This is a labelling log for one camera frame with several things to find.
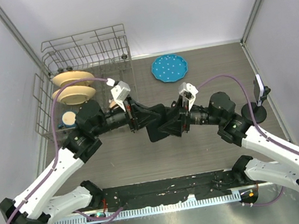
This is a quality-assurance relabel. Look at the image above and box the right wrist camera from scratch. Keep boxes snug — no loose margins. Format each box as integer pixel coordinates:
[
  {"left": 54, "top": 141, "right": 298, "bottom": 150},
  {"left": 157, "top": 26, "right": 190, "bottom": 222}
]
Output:
[{"left": 178, "top": 82, "right": 199, "bottom": 111}]

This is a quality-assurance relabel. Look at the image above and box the black phone stand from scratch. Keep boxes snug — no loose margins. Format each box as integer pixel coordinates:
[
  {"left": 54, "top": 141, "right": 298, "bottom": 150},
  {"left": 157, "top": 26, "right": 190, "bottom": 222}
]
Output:
[{"left": 241, "top": 86, "right": 271, "bottom": 125}]

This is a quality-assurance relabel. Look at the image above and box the lower beige plate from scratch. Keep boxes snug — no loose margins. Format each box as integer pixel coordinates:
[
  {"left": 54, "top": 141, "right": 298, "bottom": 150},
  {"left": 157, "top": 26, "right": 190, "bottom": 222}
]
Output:
[{"left": 52, "top": 85, "right": 96, "bottom": 106}]

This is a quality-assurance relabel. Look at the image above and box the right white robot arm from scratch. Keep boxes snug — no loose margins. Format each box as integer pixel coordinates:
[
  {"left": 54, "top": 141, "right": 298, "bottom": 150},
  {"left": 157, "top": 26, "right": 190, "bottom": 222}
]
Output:
[{"left": 157, "top": 92, "right": 299, "bottom": 192}]

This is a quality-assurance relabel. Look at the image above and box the grey wire dish rack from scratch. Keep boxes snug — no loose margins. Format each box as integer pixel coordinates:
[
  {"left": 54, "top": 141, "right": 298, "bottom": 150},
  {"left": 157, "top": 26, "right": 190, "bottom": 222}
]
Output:
[{"left": 33, "top": 24, "right": 138, "bottom": 142}]

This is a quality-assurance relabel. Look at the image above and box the blue dotted plate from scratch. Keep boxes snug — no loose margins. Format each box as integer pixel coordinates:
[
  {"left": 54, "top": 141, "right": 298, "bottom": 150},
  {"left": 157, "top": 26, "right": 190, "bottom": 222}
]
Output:
[{"left": 151, "top": 54, "right": 188, "bottom": 83}]

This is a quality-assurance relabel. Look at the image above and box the black phone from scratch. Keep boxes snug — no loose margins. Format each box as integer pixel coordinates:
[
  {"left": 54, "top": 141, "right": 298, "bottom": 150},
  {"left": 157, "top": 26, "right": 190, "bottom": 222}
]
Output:
[{"left": 146, "top": 104, "right": 169, "bottom": 143}]

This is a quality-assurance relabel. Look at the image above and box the upper beige plate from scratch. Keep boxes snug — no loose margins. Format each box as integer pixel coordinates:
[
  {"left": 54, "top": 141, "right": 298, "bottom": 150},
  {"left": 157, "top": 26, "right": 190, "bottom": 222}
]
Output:
[{"left": 52, "top": 70, "right": 94, "bottom": 87}]

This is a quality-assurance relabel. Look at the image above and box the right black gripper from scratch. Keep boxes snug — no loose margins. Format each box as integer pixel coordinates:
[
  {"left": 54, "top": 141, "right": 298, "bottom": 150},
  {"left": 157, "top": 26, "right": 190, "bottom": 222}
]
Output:
[{"left": 154, "top": 88, "right": 225, "bottom": 138}]

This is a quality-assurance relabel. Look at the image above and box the beige plate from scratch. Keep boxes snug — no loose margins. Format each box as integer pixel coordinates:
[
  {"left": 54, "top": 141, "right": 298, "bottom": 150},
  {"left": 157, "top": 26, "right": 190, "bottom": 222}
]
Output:
[
  {"left": 52, "top": 70, "right": 94, "bottom": 87},
  {"left": 52, "top": 85, "right": 96, "bottom": 106}
]

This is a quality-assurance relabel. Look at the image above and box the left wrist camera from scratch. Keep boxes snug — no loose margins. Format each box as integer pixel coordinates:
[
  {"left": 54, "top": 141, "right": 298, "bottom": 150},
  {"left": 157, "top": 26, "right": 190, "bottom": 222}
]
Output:
[{"left": 110, "top": 81, "right": 131, "bottom": 112}]

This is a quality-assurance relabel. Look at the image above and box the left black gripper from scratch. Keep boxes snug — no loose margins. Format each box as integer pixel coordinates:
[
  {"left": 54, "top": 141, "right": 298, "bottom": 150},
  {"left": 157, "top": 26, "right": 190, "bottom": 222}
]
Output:
[{"left": 88, "top": 90, "right": 161, "bottom": 138}]

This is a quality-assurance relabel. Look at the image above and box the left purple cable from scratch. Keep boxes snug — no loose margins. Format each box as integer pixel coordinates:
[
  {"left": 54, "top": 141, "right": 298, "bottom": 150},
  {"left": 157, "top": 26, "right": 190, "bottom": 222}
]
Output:
[{"left": 0, "top": 75, "right": 136, "bottom": 224}]

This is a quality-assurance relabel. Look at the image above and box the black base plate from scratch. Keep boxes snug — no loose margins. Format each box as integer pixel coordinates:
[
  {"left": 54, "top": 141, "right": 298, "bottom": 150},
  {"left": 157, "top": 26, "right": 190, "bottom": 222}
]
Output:
[{"left": 68, "top": 163, "right": 263, "bottom": 219}]

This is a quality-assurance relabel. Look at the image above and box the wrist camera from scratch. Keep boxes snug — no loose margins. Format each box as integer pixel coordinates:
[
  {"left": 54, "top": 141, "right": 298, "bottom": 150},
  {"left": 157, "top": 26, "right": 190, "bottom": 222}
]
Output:
[
  {"left": 178, "top": 82, "right": 199, "bottom": 111},
  {"left": 110, "top": 81, "right": 131, "bottom": 112}
]

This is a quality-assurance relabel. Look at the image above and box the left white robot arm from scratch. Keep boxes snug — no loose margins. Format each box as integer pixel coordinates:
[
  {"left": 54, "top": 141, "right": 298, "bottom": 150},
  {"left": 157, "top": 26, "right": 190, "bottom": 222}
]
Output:
[{"left": 0, "top": 97, "right": 166, "bottom": 224}]

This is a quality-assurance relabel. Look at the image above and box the blue mug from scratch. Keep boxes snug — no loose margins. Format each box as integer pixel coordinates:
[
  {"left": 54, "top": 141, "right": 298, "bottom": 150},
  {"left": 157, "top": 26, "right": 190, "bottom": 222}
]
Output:
[{"left": 57, "top": 111, "right": 76, "bottom": 129}]

